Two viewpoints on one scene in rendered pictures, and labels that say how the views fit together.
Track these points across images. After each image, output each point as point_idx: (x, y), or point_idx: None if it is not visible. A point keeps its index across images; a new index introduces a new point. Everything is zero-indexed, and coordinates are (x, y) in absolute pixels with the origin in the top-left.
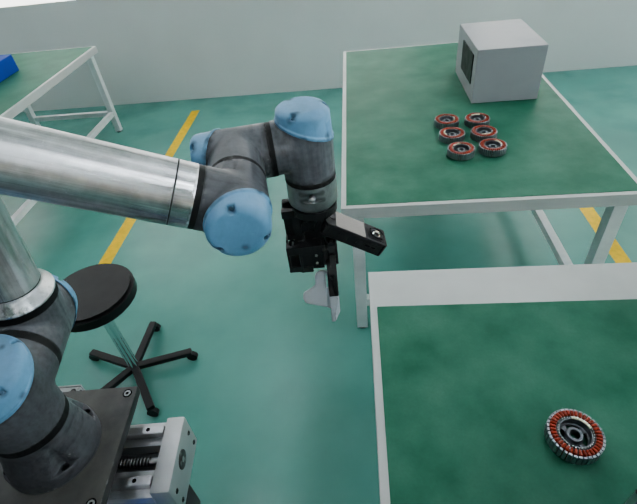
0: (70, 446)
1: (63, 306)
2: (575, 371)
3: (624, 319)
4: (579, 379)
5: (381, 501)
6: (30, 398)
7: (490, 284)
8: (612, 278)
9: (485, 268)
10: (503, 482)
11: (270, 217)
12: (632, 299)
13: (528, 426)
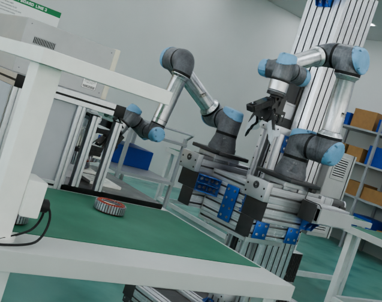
0: (280, 162)
1: (321, 144)
2: (113, 225)
3: (83, 233)
4: (109, 222)
5: (180, 218)
6: (291, 137)
7: (196, 266)
8: (95, 253)
9: (209, 275)
10: (135, 211)
11: (259, 63)
12: (76, 240)
13: (131, 217)
